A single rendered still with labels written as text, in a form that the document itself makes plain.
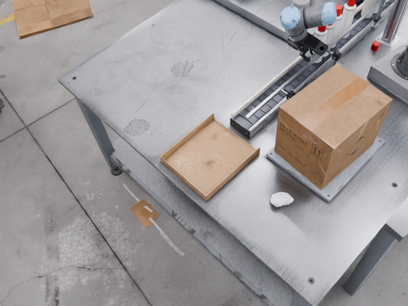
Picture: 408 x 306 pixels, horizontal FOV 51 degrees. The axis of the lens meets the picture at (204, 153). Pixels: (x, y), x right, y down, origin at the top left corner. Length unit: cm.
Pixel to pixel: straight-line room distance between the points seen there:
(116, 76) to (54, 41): 173
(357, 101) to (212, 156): 58
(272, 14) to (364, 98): 84
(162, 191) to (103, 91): 66
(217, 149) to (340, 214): 53
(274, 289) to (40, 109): 205
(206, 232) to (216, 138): 63
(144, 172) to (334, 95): 127
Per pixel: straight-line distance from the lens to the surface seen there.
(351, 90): 157
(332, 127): 145
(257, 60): 205
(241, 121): 174
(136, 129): 184
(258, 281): 213
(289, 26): 164
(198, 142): 175
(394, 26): 217
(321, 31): 187
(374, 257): 192
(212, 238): 220
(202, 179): 165
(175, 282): 238
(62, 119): 314
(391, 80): 197
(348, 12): 203
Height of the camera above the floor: 225
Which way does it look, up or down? 56 degrees down
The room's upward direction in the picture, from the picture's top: 7 degrees counter-clockwise
